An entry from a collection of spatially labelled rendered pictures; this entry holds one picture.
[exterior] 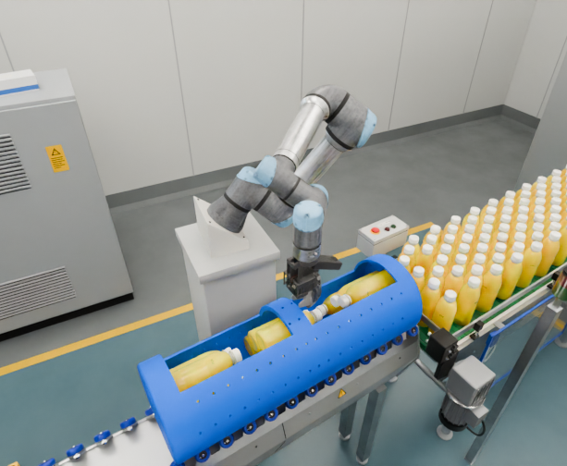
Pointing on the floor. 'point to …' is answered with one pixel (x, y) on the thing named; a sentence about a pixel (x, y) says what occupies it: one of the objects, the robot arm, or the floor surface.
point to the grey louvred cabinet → (38, 215)
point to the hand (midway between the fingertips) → (309, 302)
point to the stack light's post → (515, 378)
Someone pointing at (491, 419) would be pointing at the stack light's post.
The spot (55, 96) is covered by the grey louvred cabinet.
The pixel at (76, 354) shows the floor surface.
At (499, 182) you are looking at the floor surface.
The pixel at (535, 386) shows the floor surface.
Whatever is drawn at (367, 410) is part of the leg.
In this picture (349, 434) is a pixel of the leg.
